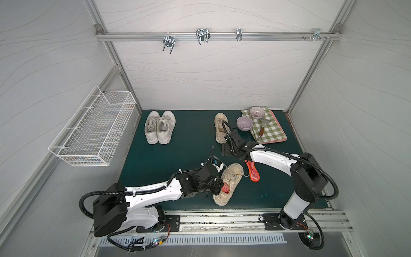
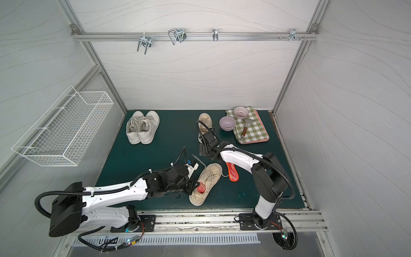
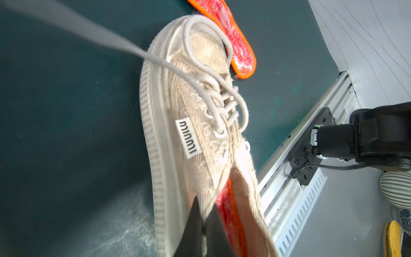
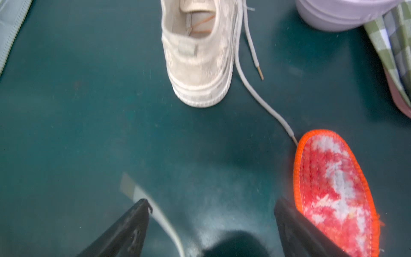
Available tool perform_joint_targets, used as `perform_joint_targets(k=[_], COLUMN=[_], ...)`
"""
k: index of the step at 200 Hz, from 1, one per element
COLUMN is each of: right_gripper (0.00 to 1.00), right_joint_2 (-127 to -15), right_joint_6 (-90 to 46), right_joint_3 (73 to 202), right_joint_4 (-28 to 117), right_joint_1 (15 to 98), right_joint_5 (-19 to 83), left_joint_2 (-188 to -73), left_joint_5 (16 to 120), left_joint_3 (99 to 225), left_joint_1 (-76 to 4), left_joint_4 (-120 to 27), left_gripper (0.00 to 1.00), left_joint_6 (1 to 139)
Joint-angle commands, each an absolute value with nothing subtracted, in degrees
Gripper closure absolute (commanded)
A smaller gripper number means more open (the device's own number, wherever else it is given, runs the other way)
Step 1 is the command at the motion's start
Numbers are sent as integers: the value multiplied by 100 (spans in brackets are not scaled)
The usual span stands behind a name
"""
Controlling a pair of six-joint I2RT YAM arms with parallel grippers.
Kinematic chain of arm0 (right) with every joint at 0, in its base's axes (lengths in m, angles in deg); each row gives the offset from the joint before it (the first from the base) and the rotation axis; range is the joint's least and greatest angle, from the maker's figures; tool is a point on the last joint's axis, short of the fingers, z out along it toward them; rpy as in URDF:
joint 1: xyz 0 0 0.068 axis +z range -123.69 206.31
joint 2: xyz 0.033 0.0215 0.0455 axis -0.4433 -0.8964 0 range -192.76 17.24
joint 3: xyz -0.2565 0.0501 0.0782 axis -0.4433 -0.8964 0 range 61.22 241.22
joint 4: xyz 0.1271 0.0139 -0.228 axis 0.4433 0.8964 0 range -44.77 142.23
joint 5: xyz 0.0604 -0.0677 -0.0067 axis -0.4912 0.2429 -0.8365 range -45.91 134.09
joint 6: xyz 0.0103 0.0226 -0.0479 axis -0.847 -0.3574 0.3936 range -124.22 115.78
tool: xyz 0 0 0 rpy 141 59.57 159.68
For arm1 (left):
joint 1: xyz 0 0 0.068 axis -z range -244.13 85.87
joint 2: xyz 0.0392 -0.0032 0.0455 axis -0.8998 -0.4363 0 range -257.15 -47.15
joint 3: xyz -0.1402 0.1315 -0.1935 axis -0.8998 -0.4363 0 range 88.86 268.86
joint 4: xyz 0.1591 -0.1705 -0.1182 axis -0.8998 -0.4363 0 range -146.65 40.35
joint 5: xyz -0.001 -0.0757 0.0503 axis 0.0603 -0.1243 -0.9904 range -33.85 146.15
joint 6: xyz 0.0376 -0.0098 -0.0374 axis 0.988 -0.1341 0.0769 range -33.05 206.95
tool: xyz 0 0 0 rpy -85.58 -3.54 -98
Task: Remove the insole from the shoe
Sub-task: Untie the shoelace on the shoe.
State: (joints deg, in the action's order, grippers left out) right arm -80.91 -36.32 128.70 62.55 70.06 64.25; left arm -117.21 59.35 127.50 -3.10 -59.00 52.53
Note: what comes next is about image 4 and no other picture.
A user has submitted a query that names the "lilac ceramic bowl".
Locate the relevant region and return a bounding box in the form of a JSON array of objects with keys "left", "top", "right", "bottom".
[{"left": 295, "top": 0, "right": 401, "bottom": 32}]

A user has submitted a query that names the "red insole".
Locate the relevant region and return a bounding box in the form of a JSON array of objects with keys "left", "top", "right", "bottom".
[{"left": 293, "top": 130, "right": 381, "bottom": 257}]

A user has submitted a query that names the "pink plastic tray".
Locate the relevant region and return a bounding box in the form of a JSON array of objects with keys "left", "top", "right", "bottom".
[{"left": 384, "top": 68, "right": 411, "bottom": 118}]

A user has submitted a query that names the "beige sneaker with red insole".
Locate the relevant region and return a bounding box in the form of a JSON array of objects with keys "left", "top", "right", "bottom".
[{"left": 161, "top": 1, "right": 296, "bottom": 141}]

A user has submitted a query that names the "green white checkered cloth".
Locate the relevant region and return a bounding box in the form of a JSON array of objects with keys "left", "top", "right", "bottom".
[{"left": 364, "top": 1, "right": 411, "bottom": 107}]

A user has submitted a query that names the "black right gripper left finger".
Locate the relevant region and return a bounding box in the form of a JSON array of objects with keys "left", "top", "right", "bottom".
[{"left": 78, "top": 199, "right": 153, "bottom": 257}]

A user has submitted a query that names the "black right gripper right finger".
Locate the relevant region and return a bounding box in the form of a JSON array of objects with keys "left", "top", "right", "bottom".
[{"left": 274, "top": 197, "right": 348, "bottom": 257}]

